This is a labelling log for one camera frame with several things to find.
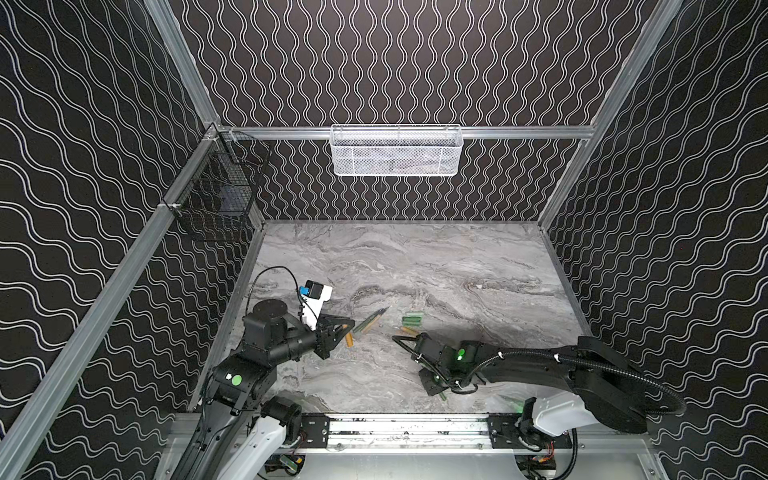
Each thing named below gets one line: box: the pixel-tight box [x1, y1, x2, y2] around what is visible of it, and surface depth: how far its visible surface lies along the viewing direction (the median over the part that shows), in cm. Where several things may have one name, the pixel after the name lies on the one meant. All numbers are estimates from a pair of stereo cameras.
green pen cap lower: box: [402, 316, 422, 326], surface depth 96 cm
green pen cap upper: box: [402, 312, 424, 320], surface depth 97 cm
